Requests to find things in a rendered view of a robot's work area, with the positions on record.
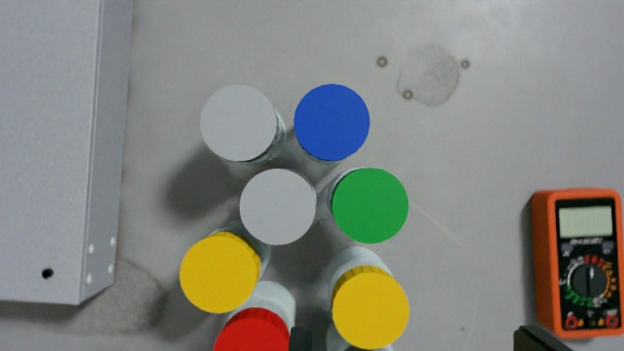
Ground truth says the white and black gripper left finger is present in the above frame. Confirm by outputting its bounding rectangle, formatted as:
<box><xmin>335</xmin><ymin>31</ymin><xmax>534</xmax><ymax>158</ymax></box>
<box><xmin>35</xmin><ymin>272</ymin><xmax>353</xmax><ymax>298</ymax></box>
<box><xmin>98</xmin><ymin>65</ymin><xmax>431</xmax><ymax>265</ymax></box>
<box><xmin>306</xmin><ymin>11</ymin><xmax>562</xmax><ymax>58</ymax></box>
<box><xmin>288</xmin><ymin>327</ymin><xmax>312</xmax><ymax>351</ymax></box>

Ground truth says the white bottle with green cap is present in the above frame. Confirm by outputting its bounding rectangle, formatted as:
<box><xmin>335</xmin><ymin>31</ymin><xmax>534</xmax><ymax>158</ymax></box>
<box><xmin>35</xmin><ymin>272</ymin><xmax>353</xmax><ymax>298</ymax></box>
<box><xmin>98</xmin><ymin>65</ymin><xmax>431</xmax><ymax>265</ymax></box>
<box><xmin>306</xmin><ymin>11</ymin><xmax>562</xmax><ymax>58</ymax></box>
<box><xmin>326</xmin><ymin>168</ymin><xmax>409</xmax><ymax>245</ymax></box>

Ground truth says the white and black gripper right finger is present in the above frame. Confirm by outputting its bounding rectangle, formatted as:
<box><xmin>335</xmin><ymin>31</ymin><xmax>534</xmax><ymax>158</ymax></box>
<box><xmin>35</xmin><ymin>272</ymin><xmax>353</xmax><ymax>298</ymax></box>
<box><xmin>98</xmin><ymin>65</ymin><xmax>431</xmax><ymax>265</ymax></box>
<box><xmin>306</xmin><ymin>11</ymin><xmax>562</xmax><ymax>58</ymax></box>
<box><xmin>514</xmin><ymin>326</ymin><xmax>573</xmax><ymax>351</ymax></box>

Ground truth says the bottle with red cap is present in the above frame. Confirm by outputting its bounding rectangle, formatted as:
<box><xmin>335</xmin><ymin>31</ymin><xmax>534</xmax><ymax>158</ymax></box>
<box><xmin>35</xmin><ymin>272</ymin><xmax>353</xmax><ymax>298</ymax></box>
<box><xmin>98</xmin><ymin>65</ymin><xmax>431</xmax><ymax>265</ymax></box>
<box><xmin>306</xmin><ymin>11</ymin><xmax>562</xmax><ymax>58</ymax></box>
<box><xmin>212</xmin><ymin>281</ymin><xmax>295</xmax><ymax>351</ymax></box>

